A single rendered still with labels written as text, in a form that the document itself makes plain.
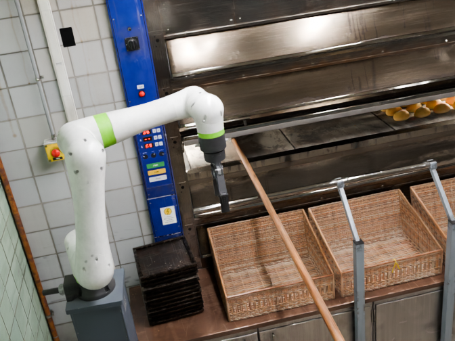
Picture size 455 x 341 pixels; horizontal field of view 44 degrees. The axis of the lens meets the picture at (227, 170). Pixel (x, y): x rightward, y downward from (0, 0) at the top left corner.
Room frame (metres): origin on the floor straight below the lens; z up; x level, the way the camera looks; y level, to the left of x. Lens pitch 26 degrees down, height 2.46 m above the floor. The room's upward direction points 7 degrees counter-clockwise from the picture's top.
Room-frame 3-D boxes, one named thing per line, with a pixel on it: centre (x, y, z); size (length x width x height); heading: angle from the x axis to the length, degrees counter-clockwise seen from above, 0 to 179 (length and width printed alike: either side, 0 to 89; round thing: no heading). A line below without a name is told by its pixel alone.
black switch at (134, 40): (2.59, 0.36, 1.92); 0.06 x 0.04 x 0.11; 98
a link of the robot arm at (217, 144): (1.80, 0.04, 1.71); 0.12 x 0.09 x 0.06; 98
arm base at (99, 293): (1.74, 0.60, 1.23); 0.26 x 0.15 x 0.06; 95
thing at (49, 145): (2.54, 0.80, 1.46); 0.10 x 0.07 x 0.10; 98
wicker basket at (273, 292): (2.45, -0.15, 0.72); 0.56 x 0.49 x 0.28; 98
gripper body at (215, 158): (1.80, 0.04, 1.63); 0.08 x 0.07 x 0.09; 8
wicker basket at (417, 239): (2.53, -0.72, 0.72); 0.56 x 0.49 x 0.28; 99
